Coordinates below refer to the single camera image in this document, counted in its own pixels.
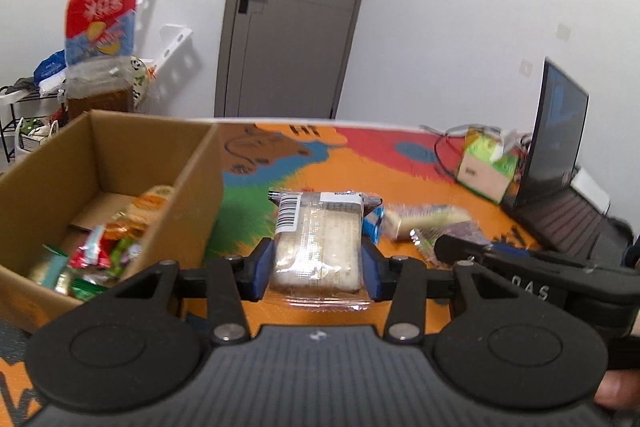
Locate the brown cardboard box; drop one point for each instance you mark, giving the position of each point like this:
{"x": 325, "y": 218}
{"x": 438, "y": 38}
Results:
{"x": 200, "y": 187}

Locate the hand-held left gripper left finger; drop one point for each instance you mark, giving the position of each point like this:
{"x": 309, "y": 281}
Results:
{"x": 262, "y": 268}

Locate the black laptop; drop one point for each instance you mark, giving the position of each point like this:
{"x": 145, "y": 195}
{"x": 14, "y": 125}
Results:
{"x": 560, "y": 137}

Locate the grey room door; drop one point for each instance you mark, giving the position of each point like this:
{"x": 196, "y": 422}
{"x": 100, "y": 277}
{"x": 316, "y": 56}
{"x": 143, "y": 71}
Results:
{"x": 295, "y": 7}

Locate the black shoe rack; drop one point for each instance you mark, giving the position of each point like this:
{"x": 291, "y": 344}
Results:
{"x": 10, "y": 117}

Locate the large red-label drink bottle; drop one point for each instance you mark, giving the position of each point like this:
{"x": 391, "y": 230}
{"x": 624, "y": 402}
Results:
{"x": 100, "y": 32}

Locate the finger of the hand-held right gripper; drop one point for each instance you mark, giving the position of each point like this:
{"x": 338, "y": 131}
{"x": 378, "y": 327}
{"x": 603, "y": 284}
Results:
{"x": 465, "y": 248}

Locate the red snack packet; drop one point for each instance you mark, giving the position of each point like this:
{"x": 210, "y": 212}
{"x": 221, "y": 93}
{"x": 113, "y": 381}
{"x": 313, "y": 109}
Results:
{"x": 90, "y": 252}

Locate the blue and white snack packet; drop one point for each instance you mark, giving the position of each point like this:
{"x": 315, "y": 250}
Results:
{"x": 372, "y": 224}

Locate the white sandwich biscuit packet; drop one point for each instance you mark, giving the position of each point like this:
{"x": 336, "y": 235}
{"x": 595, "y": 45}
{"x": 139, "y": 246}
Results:
{"x": 315, "y": 247}

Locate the white wall cover plate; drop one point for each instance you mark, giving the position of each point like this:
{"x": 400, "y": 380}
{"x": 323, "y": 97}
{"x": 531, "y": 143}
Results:
{"x": 563, "y": 33}

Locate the teal snack packet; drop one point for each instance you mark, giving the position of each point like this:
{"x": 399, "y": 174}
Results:
{"x": 47, "y": 267}

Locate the blue plastic bag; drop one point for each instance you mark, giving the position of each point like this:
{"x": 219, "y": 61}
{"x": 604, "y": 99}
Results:
{"x": 50, "y": 69}

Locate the orange rice cracker packet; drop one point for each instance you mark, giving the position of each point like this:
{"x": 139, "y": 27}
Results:
{"x": 147, "y": 204}

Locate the white shopping bag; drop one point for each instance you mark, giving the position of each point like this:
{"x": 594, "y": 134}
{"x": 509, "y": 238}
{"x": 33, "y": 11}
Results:
{"x": 37, "y": 137}

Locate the long bread packet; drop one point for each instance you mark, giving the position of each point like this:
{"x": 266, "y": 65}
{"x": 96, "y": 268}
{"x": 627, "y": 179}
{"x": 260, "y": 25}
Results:
{"x": 425, "y": 218}

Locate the green tissue box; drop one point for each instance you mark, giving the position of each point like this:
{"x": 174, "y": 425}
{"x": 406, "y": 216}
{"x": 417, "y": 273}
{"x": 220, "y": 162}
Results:
{"x": 485, "y": 167}

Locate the person's right hand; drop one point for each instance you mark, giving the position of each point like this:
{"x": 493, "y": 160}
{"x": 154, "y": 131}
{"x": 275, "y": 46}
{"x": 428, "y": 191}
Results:
{"x": 622, "y": 389}

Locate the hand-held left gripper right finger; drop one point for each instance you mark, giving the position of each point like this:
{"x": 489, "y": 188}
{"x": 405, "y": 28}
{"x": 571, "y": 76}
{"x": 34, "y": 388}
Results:
{"x": 372, "y": 273}

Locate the purple snack packet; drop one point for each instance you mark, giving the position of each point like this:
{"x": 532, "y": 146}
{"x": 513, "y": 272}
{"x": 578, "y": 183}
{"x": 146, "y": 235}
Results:
{"x": 467, "y": 233}

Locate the light green snack packet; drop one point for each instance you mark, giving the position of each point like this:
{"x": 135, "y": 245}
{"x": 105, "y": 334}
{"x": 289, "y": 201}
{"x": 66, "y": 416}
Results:
{"x": 125, "y": 257}

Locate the dark green pyramid packet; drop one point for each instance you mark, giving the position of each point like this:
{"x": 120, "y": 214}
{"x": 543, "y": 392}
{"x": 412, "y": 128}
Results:
{"x": 82, "y": 289}

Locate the white adapter box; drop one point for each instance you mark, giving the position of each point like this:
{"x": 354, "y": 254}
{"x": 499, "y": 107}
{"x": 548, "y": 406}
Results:
{"x": 590, "y": 189}

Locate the panda print cushion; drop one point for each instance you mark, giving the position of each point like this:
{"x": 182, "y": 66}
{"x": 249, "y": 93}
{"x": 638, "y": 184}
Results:
{"x": 139, "y": 79}

